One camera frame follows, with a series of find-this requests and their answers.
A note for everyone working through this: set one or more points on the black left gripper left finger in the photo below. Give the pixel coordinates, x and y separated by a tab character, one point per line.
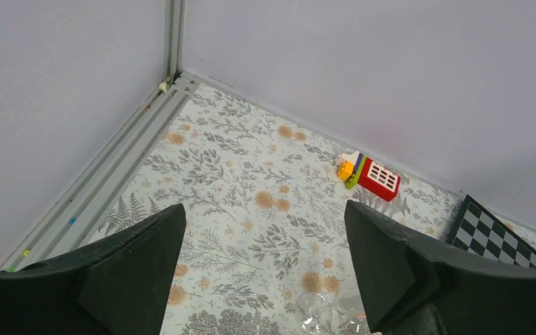
117	285

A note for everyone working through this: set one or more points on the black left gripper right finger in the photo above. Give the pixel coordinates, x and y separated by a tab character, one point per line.
411	283

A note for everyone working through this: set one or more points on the clear wine glass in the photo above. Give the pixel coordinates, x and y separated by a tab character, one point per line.
314	313

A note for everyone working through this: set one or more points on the black white chess board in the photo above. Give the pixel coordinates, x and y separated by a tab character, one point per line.
477	231

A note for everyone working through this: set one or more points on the colourful toy brick block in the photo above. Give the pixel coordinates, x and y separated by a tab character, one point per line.
359	169

